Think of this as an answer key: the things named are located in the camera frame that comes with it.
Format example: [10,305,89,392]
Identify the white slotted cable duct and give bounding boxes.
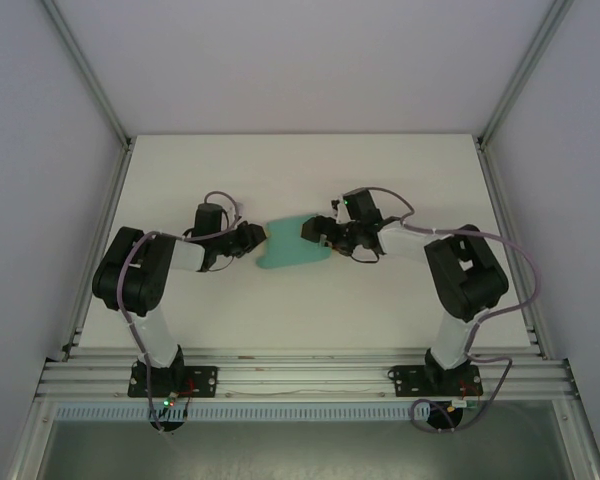
[53,403,434,422]

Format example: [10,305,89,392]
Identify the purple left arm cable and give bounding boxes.
[119,189,246,434]

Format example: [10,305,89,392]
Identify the aluminium side rail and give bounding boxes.
[59,142,134,361]
[474,139,550,360]

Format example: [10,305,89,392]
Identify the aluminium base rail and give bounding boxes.
[35,348,580,402]

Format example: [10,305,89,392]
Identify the aluminium frame post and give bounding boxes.
[40,0,133,152]
[475,0,575,147]

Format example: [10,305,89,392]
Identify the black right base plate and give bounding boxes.
[388,363,482,400]

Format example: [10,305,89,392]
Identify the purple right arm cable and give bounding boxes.
[364,186,542,434]

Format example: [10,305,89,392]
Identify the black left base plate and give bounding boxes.
[127,364,219,399]

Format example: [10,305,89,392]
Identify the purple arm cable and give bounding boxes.
[364,186,542,434]
[119,189,246,434]

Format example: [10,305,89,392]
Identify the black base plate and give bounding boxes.
[127,364,219,399]
[388,363,482,400]

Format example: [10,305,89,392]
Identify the teal green cloth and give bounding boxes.
[254,214,334,272]

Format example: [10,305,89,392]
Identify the grey metal sheet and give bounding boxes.
[42,418,579,480]

